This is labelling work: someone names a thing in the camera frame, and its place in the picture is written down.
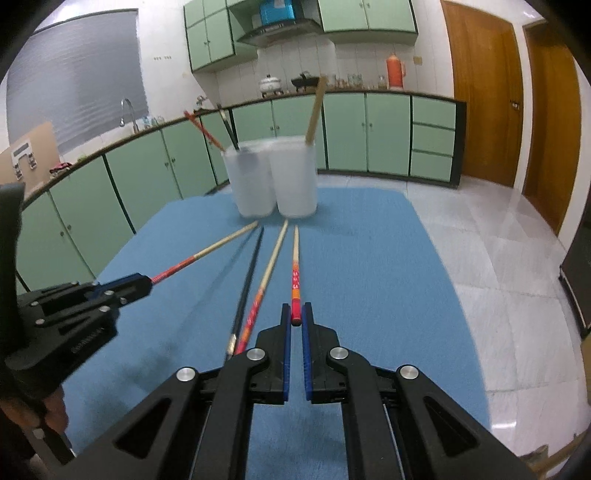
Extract flat cardboard box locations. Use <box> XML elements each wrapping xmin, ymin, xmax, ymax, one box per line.
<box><xmin>0</xmin><ymin>121</ymin><xmax>61</xmax><ymax>185</ymax></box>

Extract green wall cabinets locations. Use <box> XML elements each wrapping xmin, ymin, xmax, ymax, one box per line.
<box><xmin>183</xmin><ymin>0</ymin><xmax>419</xmax><ymax>73</ymax></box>

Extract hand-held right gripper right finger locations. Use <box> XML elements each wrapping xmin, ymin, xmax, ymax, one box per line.
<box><xmin>301</xmin><ymin>302</ymin><xmax>539</xmax><ymax>480</ymax></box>

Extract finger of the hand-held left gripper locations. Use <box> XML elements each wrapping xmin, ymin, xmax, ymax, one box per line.
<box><xmin>17</xmin><ymin>273</ymin><xmax>153</xmax><ymax>311</ymax></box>
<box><xmin>34</xmin><ymin>294</ymin><xmax>129</xmax><ymax>329</ymax></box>

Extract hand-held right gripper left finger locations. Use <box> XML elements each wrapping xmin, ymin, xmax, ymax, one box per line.
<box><xmin>69</xmin><ymin>303</ymin><xmax>293</xmax><ymax>480</ymax></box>

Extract plain wooden door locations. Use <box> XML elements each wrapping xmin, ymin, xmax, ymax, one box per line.
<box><xmin>522</xmin><ymin>21</ymin><xmax>583</xmax><ymax>236</ymax></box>

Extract blue hood chimney cover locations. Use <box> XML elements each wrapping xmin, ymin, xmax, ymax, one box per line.
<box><xmin>259</xmin><ymin>0</ymin><xmax>296</xmax><ymax>26</ymax></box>

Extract wooden door with handle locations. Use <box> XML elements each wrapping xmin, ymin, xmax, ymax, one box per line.
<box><xmin>441</xmin><ymin>0</ymin><xmax>525</xmax><ymax>188</ymax></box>

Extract grey window blind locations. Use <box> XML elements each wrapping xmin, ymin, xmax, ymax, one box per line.
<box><xmin>4</xmin><ymin>9</ymin><xmax>151</xmax><ymax>155</ymax></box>

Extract green cabinet drawer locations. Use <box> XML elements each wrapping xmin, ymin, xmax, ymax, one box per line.
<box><xmin>411</xmin><ymin>96</ymin><xmax>457</xmax><ymax>129</ymax></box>
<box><xmin>410</xmin><ymin>151</ymin><xmax>453</xmax><ymax>182</ymax></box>
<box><xmin>411</xmin><ymin>124</ymin><xmax>455</xmax><ymax>155</ymax></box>

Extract blue table mat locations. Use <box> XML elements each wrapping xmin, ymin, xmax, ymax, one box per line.
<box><xmin>60</xmin><ymin>187</ymin><xmax>491</xmax><ymax>480</ymax></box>

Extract green base cabinets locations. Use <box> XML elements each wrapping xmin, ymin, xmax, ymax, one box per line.
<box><xmin>14</xmin><ymin>90</ymin><xmax>467</xmax><ymax>296</ymax></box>

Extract metal kitchen faucet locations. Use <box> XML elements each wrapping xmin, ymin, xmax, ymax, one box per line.
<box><xmin>120</xmin><ymin>98</ymin><xmax>138</xmax><ymax>134</ymax></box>

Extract person's left hand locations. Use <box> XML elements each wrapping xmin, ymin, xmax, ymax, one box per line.
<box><xmin>0</xmin><ymin>387</ymin><xmax>71</xmax><ymax>431</ymax></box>

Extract white double utensil holder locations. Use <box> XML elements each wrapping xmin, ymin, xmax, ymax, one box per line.
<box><xmin>221</xmin><ymin>137</ymin><xmax>319</xmax><ymax>219</ymax></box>

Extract orange thermos flask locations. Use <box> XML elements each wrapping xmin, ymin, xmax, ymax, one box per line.
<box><xmin>386</xmin><ymin>53</ymin><xmax>407</xmax><ymax>89</ymax></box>

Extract black chopstick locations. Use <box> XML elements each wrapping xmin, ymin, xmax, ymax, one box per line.
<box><xmin>218</xmin><ymin>106</ymin><xmax>241</xmax><ymax>151</ymax></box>
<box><xmin>225</xmin><ymin>225</ymin><xmax>266</xmax><ymax>363</ymax></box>

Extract black glass-front cabinet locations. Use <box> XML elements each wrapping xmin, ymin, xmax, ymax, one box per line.
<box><xmin>558</xmin><ymin>222</ymin><xmax>591</xmax><ymax>337</ymax></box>

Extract black range hood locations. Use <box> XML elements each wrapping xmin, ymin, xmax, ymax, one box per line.
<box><xmin>238</xmin><ymin>18</ymin><xmax>324</xmax><ymax>47</ymax></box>

